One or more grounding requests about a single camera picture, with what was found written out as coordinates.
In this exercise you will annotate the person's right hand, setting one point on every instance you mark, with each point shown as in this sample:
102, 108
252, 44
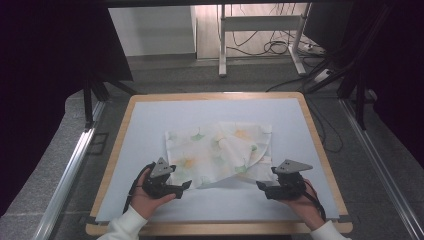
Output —
305, 210

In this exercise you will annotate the black floor plate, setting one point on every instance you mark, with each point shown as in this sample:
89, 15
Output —
98, 143

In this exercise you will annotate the white cabinet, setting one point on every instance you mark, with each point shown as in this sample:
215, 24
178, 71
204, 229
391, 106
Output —
153, 30

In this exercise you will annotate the black curtain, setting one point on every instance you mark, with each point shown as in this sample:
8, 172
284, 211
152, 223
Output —
40, 83
403, 83

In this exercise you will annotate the aluminium floor rail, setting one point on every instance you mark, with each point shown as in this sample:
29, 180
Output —
383, 173
66, 180

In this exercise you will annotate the black metal stand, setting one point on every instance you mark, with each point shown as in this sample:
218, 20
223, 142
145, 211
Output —
360, 100
88, 103

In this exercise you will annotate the white power strip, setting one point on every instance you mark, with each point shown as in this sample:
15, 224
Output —
313, 49
322, 76

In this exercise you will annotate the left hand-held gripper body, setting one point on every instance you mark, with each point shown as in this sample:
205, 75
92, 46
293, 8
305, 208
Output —
160, 185

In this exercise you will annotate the white metal desk frame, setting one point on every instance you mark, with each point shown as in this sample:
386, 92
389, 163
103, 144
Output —
222, 50

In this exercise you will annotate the white leaf print pillowcase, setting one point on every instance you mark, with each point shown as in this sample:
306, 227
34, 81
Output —
220, 150

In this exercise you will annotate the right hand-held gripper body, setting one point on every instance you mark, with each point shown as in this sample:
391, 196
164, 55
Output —
289, 186

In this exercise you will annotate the wooden table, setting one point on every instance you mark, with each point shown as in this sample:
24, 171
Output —
113, 166

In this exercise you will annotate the person's left hand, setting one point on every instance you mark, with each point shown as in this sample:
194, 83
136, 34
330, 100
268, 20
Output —
145, 203

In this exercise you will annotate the pale blue table mat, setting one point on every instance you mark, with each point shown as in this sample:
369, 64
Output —
150, 126

